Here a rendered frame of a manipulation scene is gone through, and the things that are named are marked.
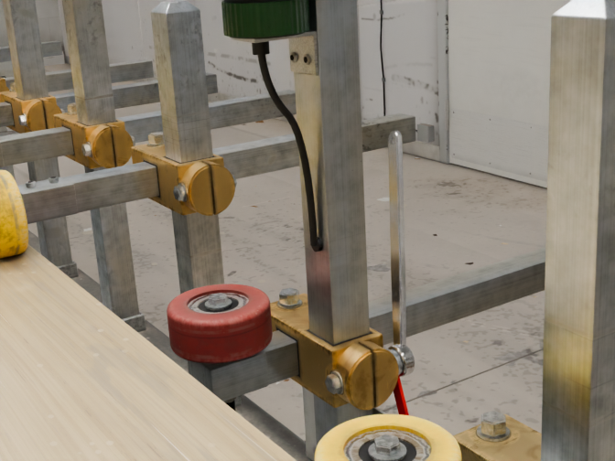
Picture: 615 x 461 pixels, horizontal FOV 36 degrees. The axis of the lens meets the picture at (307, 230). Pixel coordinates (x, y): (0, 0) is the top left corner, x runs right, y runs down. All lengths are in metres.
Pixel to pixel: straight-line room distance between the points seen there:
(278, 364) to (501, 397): 1.77
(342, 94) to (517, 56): 3.65
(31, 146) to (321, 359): 0.55
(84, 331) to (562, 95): 0.40
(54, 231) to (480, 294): 0.73
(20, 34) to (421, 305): 0.74
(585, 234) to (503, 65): 3.89
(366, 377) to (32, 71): 0.79
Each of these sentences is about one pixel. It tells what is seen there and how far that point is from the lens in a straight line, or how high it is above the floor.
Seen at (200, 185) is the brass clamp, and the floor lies 0.95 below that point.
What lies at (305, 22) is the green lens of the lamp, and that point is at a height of 1.12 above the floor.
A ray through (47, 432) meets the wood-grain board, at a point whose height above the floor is 0.90.
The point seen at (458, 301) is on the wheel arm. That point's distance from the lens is 0.86.
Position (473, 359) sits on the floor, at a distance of 2.69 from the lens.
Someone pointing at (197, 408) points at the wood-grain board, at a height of 0.90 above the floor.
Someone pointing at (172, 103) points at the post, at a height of 1.03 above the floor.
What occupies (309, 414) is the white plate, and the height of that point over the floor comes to 0.75.
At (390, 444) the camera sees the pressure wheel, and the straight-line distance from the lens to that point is 0.52.
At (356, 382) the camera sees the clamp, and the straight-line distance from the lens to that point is 0.72.
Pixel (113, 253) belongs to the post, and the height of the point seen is 0.81.
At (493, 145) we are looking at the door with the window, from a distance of 4.50.
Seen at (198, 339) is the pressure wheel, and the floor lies 0.89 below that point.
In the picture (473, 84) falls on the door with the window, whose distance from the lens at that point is 4.55.
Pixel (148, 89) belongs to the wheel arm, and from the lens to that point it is 1.48.
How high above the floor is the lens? 1.18
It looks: 18 degrees down
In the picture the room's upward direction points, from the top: 3 degrees counter-clockwise
